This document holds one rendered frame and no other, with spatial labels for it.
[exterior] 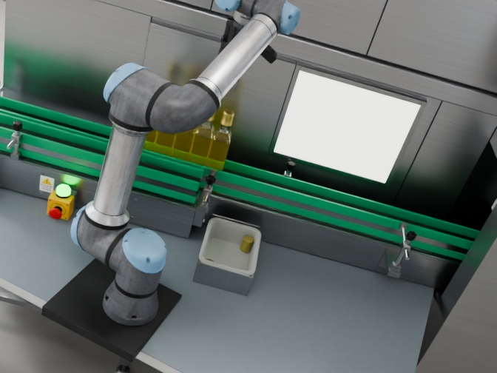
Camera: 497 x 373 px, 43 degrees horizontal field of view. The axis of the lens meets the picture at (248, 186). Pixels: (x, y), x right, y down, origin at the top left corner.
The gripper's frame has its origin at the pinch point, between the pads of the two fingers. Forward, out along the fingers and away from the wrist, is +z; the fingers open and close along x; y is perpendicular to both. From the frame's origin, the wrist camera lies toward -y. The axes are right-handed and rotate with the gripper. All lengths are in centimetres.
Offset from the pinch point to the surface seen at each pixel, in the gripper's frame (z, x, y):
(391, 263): 38, 15, -63
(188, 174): 31.4, 5.8, 7.3
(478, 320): 44, 24, -93
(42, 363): 125, 18, 44
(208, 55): -1.6, -12.4, 11.0
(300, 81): -1.7, -12.2, -19.3
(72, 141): 31, 5, 45
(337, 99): 0.7, -12.0, -32.4
